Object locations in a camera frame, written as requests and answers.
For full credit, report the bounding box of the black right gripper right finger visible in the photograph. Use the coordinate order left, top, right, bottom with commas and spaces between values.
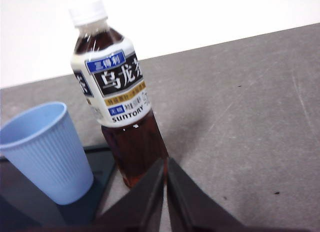
166, 157, 251, 232

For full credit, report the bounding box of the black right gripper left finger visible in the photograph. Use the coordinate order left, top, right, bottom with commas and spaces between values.
82, 158, 166, 232

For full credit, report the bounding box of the dark oolong tea bottle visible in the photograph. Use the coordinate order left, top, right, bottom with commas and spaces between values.
68, 0, 170, 189

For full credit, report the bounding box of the light blue ribbed cup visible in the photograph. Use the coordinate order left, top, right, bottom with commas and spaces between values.
0, 101, 95, 205

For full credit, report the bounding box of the dark teal plastic tray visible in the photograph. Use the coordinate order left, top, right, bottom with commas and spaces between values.
0, 146, 117, 229

